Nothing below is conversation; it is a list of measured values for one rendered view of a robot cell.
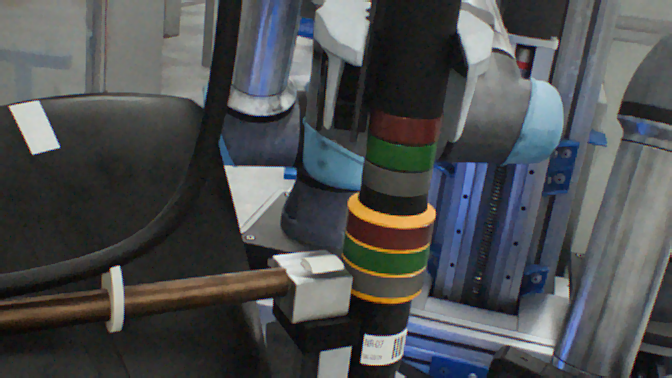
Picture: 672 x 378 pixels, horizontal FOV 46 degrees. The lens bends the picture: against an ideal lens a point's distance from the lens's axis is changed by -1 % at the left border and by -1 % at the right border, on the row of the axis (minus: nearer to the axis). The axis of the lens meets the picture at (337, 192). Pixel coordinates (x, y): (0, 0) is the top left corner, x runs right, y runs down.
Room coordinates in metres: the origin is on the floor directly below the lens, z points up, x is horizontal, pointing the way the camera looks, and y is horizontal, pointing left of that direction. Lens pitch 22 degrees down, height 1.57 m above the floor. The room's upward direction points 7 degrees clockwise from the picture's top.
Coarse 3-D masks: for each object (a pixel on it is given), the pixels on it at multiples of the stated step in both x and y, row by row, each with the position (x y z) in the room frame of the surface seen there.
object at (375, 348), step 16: (352, 304) 0.35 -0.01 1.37; (368, 304) 0.35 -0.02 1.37; (384, 304) 0.35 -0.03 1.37; (400, 304) 0.35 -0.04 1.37; (368, 320) 0.35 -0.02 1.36; (384, 320) 0.35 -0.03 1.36; (400, 320) 0.35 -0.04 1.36; (368, 336) 0.34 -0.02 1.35; (384, 336) 0.35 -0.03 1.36; (400, 336) 0.35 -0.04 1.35; (352, 352) 0.35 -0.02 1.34; (368, 352) 0.34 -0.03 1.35; (384, 352) 0.35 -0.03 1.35; (400, 352) 0.35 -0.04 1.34; (352, 368) 0.35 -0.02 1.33; (368, 368) 0.35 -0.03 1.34; (384, 368) 0.35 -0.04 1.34
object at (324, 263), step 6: (306, 258) 0.34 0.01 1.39; (312, 258) 0.34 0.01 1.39; (318, 258) 0.35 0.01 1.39; (324, 258) 0.35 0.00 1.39; (330, 258) 0.35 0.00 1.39; (336, 258) 0.35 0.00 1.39; (306, 264) 0.34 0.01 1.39; (312, 264) 0.34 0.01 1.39; (318, 264) 0.34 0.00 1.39; (324, 264) 0.34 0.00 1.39; (330, 264) 0.34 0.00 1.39; (336, 264) 0.34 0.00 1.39; (342, 264) 0.35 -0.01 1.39; (306, 270) 0.34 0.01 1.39; (312, 270) 0.34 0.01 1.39; (318, 270) 0.34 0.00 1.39; (324, 270) 0.34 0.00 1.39; (330, 270) 0.34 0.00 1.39; (336, 270) 0.34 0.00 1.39
